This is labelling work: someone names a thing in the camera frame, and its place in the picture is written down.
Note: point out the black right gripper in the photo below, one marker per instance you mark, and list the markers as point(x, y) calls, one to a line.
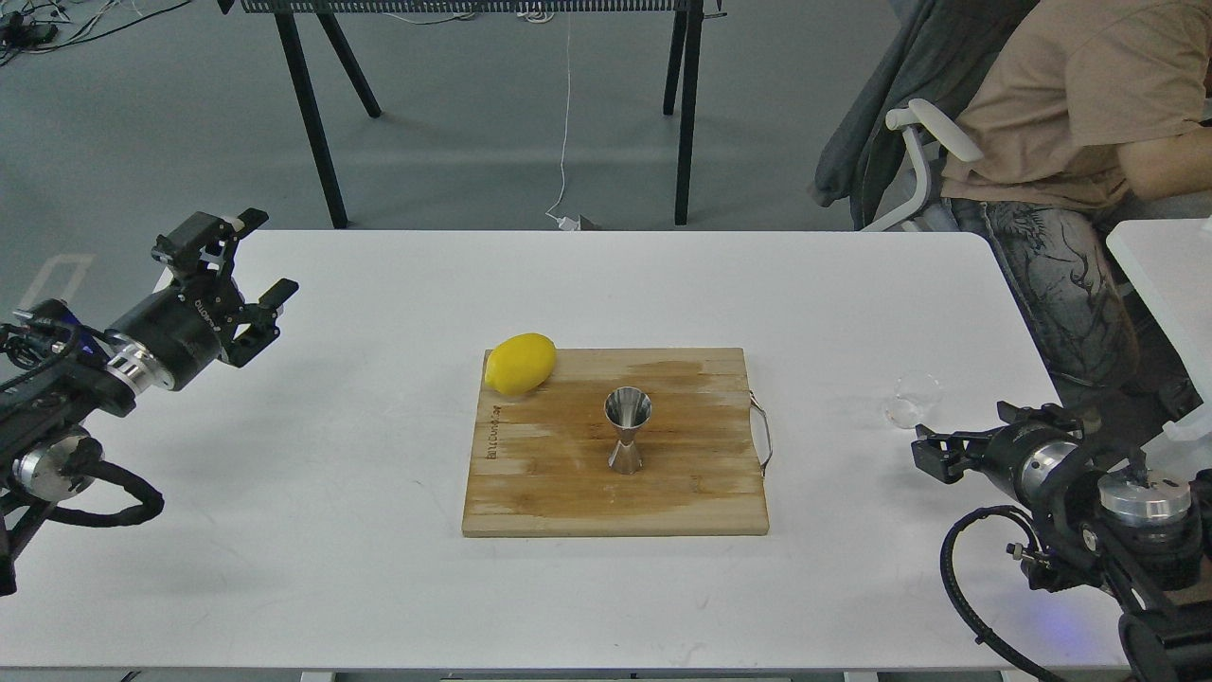
point(1017, 457)

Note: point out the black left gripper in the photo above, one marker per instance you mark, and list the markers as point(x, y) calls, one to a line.
point(203, 320)

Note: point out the clear glass cup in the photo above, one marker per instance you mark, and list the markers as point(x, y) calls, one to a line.
point(914, 396)

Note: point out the steel double jigger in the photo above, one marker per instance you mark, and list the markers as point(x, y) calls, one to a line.
point(628, 410)

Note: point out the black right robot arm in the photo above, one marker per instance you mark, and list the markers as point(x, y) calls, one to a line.
point(1095, 515)

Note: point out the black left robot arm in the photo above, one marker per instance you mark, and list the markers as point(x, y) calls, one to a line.
point(53, 469)

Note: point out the white office chair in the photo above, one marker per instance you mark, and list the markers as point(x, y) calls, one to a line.
point(931, 138)

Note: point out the yellow lemon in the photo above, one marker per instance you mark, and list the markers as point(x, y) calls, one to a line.
point(520, 364)

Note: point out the person in tan shirt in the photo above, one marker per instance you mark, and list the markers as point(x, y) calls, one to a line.
point(1090, 104)

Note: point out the wooden cutting board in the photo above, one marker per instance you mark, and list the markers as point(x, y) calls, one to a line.
point(540, 462)

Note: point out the grey jacket on chair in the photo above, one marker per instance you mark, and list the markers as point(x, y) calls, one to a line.
point(942, 53)

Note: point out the black metal table frame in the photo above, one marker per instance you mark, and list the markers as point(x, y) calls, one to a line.
point(418, 105)

